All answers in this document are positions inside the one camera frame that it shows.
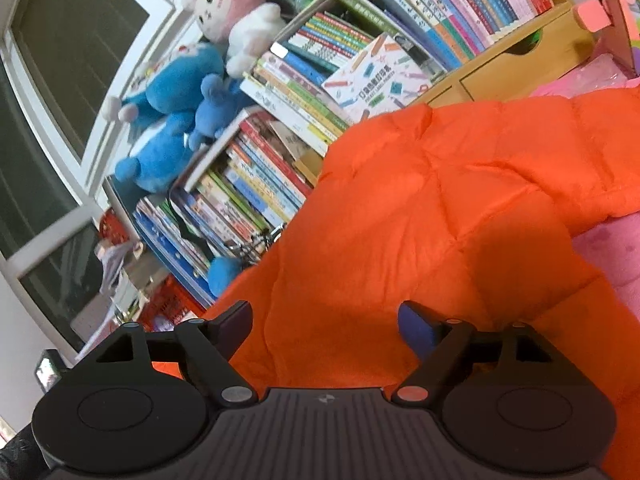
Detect white label paper box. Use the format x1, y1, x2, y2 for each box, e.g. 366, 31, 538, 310
322, 34, 432, 124

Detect wooden drawer organizer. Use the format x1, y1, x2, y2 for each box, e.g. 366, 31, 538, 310
277, 0, 594, 159

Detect large blue plush toy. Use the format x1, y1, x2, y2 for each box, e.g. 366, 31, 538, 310
101, 42, 224, 193

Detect blue plush ball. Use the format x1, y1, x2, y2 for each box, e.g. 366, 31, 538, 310
207, 257, 243, 298

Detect orange puffer jacket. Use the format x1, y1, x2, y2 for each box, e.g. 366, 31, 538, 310
152, 84, 640, 480

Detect pink plush doll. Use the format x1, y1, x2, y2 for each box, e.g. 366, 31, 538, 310
181, 0, 266, 44

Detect red plastic basket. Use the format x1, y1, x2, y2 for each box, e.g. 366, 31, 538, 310
96, 210, 204, 332

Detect pink bunny towel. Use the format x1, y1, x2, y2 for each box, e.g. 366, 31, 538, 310
532, 53, 640, 316

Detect small blue plush toy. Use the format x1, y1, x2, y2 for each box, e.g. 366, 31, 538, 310
188, 74, 254, 151

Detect black binder clips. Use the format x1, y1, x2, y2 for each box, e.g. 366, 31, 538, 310
231, 223, 286, 266

